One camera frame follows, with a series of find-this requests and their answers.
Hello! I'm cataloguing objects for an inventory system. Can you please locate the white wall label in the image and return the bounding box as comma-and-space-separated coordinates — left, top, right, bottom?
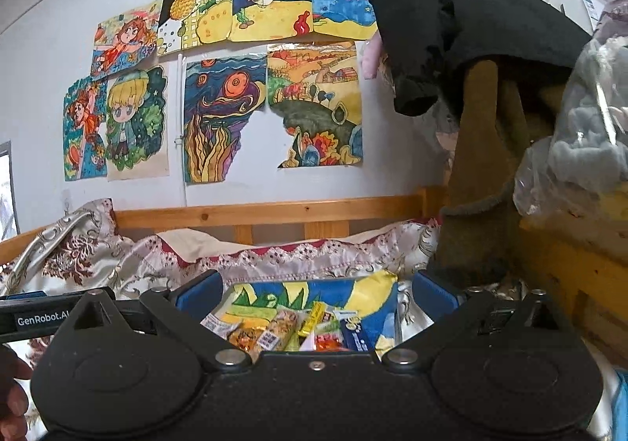
580, 0, 608, 31

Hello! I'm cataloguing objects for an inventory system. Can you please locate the dark blue snack packet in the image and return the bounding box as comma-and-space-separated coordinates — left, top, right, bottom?
340, 315, 374, 352

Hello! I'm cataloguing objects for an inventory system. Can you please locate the lace-trimmed pink cloth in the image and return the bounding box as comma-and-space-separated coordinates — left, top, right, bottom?
122, 220, 442, 282

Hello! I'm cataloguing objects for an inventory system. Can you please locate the person's left hand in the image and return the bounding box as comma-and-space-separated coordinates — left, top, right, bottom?
0, 346, 33, 441

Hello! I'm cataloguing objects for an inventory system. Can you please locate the window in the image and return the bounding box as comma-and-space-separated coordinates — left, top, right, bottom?
0, 141, 21, 238

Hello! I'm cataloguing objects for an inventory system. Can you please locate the red-haired girl drawing, pale background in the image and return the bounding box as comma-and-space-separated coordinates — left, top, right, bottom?
89, 1, 164, 80

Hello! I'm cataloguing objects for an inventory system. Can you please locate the black cloth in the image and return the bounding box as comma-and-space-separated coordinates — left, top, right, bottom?
368, 0, 593, 117

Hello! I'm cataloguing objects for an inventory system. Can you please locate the landscape fields drawing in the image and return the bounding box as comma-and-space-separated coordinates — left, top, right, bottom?
266, 42, 365, 169

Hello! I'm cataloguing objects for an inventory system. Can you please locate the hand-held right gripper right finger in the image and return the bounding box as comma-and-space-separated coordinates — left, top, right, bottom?
383, 269, 560, 369

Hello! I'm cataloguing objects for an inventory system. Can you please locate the floral printed satin blanket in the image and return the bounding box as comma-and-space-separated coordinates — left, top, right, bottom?
0, 198, 628, 441

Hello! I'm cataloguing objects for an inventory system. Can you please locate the dinosaur drawing paper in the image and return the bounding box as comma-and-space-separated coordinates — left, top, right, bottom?
223, 272, 399, 354

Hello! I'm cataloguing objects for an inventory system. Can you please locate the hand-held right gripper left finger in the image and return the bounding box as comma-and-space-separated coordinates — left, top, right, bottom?
73, 269, 247, 370

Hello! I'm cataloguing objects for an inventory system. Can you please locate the wooden bed frame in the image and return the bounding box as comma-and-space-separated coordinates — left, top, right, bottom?
0, 186, 449, 270

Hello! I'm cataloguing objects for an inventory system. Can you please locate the clear nut bar packet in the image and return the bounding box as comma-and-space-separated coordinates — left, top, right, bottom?
230, 311, 301, 354

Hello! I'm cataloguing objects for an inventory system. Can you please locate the cream pillow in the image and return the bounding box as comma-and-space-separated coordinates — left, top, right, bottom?
157, 228, 246, 255

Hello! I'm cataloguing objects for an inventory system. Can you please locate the plastic bag with grey plush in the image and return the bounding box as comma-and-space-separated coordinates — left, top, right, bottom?
513, 0, 628, 219

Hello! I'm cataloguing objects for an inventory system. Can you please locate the yellow stick snack packet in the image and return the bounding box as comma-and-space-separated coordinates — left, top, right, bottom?
296, 302, 328, 339

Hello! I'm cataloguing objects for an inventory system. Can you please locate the blond child drawing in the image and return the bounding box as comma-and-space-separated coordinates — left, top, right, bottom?
104, 65, 171, 183

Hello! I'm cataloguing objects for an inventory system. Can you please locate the shallow grey box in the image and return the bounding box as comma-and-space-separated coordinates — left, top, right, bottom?
201, 272, 408, 354

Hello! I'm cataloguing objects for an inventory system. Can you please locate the white wall pipe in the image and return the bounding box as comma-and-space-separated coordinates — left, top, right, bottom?
179, 0, 203, 207

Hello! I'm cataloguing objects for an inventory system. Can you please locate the red-haired girl drawing, blue background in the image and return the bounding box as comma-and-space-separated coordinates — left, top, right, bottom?
63, 78, 110, 183

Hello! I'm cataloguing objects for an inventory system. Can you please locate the yellow wooden bed end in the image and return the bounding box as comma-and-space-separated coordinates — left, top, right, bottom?
519, 213, 628, 366

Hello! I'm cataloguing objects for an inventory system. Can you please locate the pineapple drawing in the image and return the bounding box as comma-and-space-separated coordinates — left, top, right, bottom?
157, 0, 235, 55

